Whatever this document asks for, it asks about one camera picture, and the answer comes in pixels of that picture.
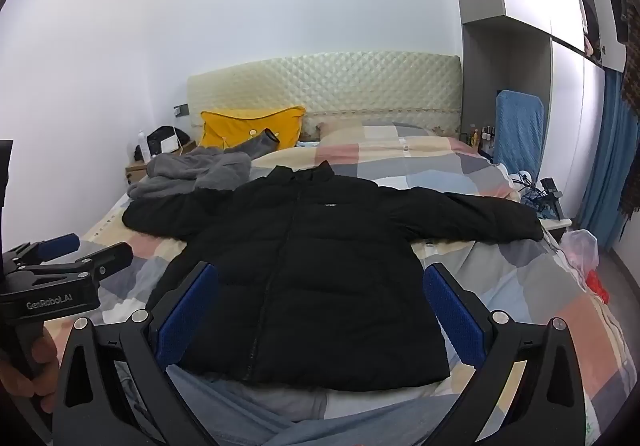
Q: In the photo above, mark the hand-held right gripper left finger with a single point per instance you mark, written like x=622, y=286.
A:
x=187, y=311

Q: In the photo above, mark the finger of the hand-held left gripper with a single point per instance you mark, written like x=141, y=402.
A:
x=112, y=256
x=60, y=243

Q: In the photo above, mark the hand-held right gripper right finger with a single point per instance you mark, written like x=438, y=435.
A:
x=452, y=311

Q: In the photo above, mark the black puffer jacket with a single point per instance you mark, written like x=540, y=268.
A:
x=310, y=276

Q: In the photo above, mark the person's left hand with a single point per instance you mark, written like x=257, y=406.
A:
x=47, y=351

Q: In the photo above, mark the wooden nightstand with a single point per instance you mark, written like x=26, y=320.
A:
x=135, y=172

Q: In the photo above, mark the person's blue jeans legs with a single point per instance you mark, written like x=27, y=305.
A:
x=210, y=406

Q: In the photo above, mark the white bottle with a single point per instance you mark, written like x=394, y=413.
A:
x=143, y=148

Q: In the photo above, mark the grey fleece garment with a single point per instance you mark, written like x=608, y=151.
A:
x=200, y=171

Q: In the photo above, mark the black bag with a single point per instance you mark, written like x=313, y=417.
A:
x=160, y=133

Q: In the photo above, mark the white side table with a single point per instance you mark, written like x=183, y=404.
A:
x=557, y=223

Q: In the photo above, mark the patchwork quilt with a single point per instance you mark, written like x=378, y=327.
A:
x=450, y=166

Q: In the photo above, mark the clear plastic bag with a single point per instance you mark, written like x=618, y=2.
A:
x=582, y=246

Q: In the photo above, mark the red plastic bag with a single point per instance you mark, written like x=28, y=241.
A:
x=597, y=286

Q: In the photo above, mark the black phone stand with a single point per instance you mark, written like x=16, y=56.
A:
x=550, y=186

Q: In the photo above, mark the row of small bottles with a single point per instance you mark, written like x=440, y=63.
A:
x=482, y=136

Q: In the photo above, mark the yellow pillow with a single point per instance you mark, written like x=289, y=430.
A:
x=240, y=126

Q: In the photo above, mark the dark grey sock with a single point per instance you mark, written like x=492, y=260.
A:
x=260, y=143

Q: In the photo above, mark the blue towel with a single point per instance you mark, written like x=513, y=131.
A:
x=520, y=136

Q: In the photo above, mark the blue curtain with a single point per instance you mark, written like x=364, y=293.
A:
x=605, y=166

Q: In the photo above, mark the brown patterned hanging cloth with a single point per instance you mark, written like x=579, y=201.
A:
x=631, y=186

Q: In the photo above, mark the floral white pillow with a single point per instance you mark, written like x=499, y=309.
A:
x=325, y=128

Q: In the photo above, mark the grey white wardrobe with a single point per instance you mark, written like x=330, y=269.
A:
x=570, y=101

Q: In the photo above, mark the cream quilted headboard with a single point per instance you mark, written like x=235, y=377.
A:
x=350, y=86

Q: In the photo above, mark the dark wall socket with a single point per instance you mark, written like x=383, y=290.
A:
x=181, y=110

